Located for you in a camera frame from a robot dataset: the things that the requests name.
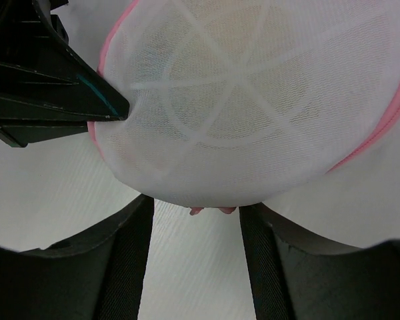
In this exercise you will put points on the white pink mesh laundry bag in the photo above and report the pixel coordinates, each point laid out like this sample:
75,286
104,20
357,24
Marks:
232,102

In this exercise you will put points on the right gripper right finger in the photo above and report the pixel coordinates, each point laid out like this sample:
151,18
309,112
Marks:
297,274

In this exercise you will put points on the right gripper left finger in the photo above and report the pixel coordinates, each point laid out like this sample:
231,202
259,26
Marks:
95,274

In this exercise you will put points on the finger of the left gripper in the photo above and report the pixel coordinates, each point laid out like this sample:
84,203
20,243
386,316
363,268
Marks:
25,122
41,77

